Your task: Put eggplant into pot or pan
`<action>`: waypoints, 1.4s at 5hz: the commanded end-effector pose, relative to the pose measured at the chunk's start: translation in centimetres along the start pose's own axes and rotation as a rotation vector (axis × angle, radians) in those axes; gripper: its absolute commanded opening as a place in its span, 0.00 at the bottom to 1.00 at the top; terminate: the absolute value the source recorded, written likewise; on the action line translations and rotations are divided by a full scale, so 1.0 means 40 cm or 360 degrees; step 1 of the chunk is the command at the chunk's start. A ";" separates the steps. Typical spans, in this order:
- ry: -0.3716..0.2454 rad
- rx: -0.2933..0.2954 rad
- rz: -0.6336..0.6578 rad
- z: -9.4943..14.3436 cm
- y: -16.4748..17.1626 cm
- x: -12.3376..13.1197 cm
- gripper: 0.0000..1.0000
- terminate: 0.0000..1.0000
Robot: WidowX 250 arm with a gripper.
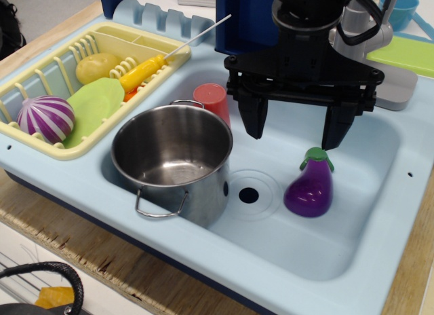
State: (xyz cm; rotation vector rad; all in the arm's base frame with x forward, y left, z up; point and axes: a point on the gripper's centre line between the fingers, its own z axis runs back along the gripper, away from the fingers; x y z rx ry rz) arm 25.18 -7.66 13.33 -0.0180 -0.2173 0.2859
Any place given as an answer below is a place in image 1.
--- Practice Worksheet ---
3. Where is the grey toy faucet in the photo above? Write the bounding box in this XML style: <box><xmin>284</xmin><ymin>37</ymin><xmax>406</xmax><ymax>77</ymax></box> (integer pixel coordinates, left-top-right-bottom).
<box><xmin>328</xmin><ymin>0</ymin><xmax>418</xmax><ymax>111</ymax></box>

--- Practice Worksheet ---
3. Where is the purple toy eggplant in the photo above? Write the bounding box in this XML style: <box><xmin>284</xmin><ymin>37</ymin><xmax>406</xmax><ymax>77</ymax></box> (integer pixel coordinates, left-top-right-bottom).
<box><xmin>283</xmin><ymin>147</ymin><xmax>334</xmax><ymax>218</ymax></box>

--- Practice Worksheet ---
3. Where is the yellow dish rack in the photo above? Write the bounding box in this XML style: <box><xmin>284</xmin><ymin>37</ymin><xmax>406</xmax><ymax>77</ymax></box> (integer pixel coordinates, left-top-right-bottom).
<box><xmin>1</xmin><ymin>22</ymin><xmax>191</xmax><ymax>160</ymax></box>

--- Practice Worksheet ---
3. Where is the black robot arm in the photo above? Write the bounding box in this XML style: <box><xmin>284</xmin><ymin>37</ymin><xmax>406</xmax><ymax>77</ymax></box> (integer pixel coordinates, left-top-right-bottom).
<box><xmin>224</xmin><ymin>0</ymin><xmax>384</xmax><ymax>150</ymax></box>

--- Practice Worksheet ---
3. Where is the dark blue back panel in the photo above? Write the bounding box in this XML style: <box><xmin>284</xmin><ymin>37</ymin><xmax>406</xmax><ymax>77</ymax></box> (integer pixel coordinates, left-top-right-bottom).
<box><xmin>101</xmin><ymin>0</ymin><xmax>278</xmax><ymax>54</ymax></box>

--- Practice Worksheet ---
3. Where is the blue plastic cup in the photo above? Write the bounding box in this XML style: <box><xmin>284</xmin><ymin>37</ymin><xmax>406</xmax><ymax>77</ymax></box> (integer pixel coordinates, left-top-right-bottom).
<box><xmin>381</xmin><ymin>0</ymin><xmax>419</xmax><ymax>32</ymax></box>

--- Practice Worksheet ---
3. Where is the red plastic cup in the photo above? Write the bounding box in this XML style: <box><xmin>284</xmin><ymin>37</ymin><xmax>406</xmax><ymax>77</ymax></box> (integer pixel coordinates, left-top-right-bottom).
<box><xmin>193</xmin><ymin>83</ymin><xmax>231</xmax><ymax>126</ymax></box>

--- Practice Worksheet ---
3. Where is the black braided cable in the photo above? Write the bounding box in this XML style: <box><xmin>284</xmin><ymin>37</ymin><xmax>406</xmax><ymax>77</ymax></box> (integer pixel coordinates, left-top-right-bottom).
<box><xmin>0</xmin><ymin>261</ymin><xmax>84</xmax><ymax>315</ymax></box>

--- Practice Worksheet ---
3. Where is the yellow toy potato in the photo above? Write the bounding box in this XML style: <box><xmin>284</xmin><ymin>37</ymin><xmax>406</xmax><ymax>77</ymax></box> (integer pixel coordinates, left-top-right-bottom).
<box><xmin>75</xmin><ymin>53</ymin><xmax>121</xmax><ymax>85</ymax></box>

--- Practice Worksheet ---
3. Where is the yellow object bottom left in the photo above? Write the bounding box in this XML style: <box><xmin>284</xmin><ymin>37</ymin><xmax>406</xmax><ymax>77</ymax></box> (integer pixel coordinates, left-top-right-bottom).
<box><xmin>35</xmin><ymin>286</ymin><xmax>74</xmax><ymax>309</ymax></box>

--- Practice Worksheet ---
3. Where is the yellow handled white stick tool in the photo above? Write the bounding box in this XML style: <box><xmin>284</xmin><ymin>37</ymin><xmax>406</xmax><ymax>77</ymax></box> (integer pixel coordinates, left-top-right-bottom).
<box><xmin>119</xmin><ymin>14</ymin><xmax>232</xmax><ymax>93</ymax></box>

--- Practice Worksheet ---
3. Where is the green plastic cutting board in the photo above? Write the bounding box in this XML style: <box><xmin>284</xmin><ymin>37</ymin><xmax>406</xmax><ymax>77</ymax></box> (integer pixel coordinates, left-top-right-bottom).
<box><xmin>367</xmin><ymin>36</ymin><xmax>434</xmax><ymax>78</ymax></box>

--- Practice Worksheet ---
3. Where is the stainless steel pot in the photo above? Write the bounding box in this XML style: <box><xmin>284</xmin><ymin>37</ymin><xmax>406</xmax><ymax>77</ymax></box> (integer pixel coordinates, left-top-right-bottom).
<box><xmin>111</xmin><ymin>100</ymin><xmax>233</xmax><ymax>227</ymax></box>

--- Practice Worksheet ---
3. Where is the orange toy piece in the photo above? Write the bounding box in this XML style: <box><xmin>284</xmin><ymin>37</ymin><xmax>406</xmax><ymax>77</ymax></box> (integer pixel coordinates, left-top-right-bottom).
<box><xmin>123</xmin><ymin>88</ymin><xmax>138</xmax><ymax>103</ymax></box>

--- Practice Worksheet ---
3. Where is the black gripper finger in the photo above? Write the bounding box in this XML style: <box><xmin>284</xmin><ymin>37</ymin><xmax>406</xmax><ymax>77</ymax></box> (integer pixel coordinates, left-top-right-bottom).
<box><xmin>237</xmin><ymin>89</ymin><xmax>268</xmax><ymax>139</ymax></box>
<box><xmin>321</xmin><ymin>105</ymin><xmax>355</xmax><ymax>150</ymax></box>

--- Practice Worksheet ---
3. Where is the light blue toy sink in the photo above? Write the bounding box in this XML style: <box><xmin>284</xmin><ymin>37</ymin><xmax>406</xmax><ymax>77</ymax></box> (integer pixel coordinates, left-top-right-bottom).
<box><xmin>0</xmin><ymin>0</ymin><xmax>434</xmax><ymax>315</ymax></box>

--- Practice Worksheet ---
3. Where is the purple white toy onion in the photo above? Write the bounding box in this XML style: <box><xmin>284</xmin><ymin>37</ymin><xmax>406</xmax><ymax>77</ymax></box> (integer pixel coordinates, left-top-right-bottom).
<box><xmin>16</xmin><ymin>96</ymin><xmax>75</xmax><ymax>144</ymax></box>

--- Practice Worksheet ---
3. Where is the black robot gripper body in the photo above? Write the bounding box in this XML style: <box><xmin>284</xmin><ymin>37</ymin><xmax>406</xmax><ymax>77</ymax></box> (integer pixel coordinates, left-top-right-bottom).
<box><xmin>224</xmin><ymin>45</ymin><xmax>385</xmax><ymax>115</ymax></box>

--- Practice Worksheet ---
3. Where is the green plastic plate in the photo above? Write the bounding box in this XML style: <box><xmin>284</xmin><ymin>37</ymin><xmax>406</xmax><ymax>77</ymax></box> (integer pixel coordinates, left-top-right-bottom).
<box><xmin>63</xmin><ymin>78</ymin><xmax>125</xmax><ymax>149</ymax></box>

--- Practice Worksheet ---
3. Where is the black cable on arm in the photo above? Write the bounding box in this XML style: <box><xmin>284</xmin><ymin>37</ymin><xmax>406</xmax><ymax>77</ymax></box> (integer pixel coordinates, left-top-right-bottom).
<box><xmin>336</xmin><ymin>0</ymin><xmax>389</xmax><ymax>47</ymax></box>

